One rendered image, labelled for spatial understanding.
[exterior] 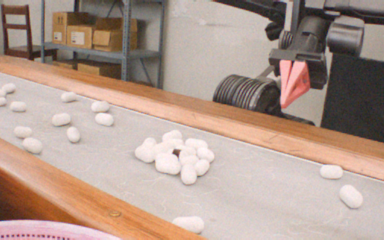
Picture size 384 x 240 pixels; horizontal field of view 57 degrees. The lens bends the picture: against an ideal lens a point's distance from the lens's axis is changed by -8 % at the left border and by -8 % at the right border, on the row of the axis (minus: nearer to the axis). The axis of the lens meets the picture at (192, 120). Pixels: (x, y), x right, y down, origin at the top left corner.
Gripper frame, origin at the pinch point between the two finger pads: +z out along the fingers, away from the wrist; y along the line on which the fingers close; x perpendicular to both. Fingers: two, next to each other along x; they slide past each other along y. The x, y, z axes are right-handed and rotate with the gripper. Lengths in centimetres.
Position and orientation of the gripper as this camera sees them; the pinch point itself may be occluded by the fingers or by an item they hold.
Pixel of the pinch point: (284, 102)
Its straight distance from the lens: 64.8
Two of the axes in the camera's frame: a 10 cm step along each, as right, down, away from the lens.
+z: -4.4, 7.9, -4.3
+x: 3.4, 5.9, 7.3
